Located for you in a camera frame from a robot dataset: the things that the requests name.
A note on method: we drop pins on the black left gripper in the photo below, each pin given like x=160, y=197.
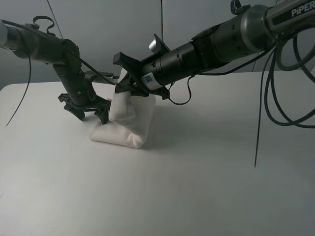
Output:
x=77, y=106

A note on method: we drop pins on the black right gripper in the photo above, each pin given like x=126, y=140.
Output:
x=132, y=82

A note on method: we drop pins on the white towel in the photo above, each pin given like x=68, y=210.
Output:
x=130, y=119

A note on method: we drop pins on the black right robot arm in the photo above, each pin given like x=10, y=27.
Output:
x=252, y=30

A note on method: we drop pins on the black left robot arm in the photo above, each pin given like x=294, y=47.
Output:
x=76, y=75

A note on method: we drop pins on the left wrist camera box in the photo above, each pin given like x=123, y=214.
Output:
x=106, y=77

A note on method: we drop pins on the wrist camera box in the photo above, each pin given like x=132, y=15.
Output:
x=106, y=77
x=157, y=46

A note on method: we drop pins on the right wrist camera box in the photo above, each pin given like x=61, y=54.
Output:
x=157, y=46

